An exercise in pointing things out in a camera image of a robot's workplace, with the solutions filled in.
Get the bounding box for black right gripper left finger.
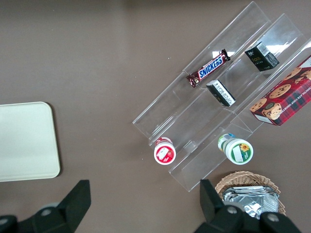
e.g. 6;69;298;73
18;179;92;233

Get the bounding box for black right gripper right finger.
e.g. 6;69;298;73
194;179;262;233

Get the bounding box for light wicker basket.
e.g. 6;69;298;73
214;171;287;217

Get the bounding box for beige plastic tray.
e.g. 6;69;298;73
0;101;61;183

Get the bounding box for stacked aluminium foil trays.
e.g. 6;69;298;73
222;185;280;220

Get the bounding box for green lid yoghurt cup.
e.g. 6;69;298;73
217;133;254;166

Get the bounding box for red lid yoghurt cup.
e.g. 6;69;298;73
153;136;177;166

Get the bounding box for clear acrylic stepped stand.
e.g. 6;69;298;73
132;1;311;193

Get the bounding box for small black box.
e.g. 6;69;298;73
206;79;236;108
244;41;280;72

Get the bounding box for red tartan cookie box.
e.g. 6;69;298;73
249;54;311;127

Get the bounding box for Snickers chocolate bar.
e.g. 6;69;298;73
186;48;231;88

